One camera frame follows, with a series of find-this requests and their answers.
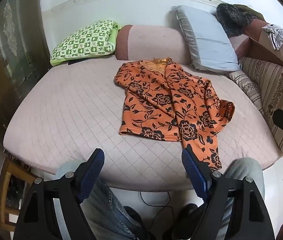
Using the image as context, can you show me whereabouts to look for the orange black floral blouse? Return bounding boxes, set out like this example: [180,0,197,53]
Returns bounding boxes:
[114,58,235,170]

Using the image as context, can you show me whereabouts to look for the beige striped floral cushion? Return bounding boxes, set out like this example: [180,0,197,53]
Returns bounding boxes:
[240,57,283,152]

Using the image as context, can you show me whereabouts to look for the wooden chair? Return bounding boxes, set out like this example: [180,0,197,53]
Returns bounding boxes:
[0,157,36,235]

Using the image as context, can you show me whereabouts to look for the person's right jeans leg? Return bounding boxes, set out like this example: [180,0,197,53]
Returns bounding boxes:
[201,157,266,240]

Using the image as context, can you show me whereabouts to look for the small striped cushion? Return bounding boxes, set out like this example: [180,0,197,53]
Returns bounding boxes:
[226,70,265,116]

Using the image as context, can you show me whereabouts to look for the pink brown folded quilt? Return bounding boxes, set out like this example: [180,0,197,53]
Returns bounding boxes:
[230,19,283,66]

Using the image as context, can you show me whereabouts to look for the white grey crumpled cloth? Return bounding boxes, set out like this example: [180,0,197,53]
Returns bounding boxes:
[262,24,283,50]

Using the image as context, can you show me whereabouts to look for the light blue pillow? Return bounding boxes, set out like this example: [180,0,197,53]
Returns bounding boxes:
[171,5,240,73]

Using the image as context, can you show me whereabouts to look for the pink quilted mattress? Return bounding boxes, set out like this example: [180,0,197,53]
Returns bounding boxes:
[3,56,282,191]

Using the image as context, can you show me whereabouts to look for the black furry cushion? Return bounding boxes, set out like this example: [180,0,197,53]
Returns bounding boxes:
[215,3,255,37]

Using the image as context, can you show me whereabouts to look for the olive green cloth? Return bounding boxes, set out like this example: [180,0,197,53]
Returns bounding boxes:
[233,4,265,21]

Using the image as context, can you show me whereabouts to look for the wooden glass-panel wardrobe door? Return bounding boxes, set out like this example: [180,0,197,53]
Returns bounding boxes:
[0,0,51,147]

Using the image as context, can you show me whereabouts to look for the pink bolster cushion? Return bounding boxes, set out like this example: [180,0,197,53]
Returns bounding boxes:
[115,24,191,65]

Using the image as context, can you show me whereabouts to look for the green white patterned pillow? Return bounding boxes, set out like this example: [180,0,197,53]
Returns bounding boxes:
[50,20,121,67]

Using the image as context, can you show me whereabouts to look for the black cable on floor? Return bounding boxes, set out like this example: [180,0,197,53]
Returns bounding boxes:
[140,191,175,233]

